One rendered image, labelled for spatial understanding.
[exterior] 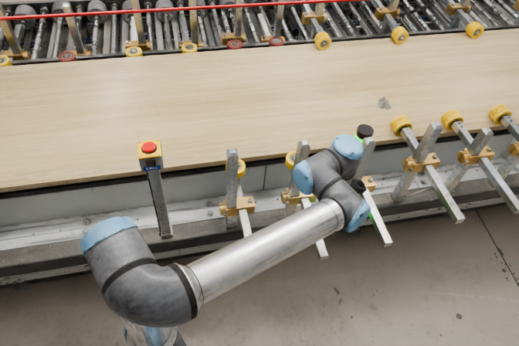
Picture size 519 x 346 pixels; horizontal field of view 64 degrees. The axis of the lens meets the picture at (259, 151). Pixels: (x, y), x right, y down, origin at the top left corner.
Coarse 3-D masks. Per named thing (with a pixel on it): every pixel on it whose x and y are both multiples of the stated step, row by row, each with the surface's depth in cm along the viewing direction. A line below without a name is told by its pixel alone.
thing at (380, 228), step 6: (366, 192) 166; (366, 198) 164; (372, 204) 162; (372, 210) 160; (372, 216) 159; (378, 216) 159; (372, 222) 160; (378, 222) 157; (378, 228) 155; (384, 228) 155; (378, 234) 156; (384, 234) 154; (384, 240) 152; (390, 240) 152; (384, 246) 153
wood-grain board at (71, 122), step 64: (64, 64) 199; (128, 64) 203; (192, 64) 206; (256, 64) 209; (320, 64) 212; (384, 64) 216; (448, 64) 220; (512, 64) 223; (0, 128) 170; (64, 128) 172; (128, 128) 175; (192, 128) 177; (256, 128) 180; (320, 128) 182; (384, 128) 185
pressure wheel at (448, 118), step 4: (448, 112) 184; (452, 112) 183; (456, 112) 183; (444, 116) 185; (448, 116) 183; (452, 116) 182; (456, 116) 181; (460, 116) 182; (444, 120) 184; (448, 120) 182; (452, 120) 182; (456, 120) 183; (460, 120) 183; (444, 124) 185; (448, 124) 183; (448, 128) 185; (452, 128) 186
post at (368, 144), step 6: (366, 138) 148; (372, 138) 148; (366, 144) 147; (372, 144) 147; (366, 150) 149; (372, 150) 150; (366, 156) 152; (360, 162) 154; (366, 162) 155; (360, 168) 157; (354, 174) 160; (360, 174) 160
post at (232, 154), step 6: (228, 150) 137; (234, 150) 136; (228, 156) 135; (234, 156) 136; (228, 162) 137; (234, 162) 138; (228, 168) 140; (234, 168) 141; (228, 174) 142; (234, 174) 143; (228, 180) 145; (234, 180) 146; (228, 186) 148; (234, 186) 148; (228, 192) 151; (234, 192) 151; (228, 198) 154; (234, 198) 154; (228, 204) 156; (234, 204) 157; (234, 216) 164; (228, 222) 167; (234, 222) 168
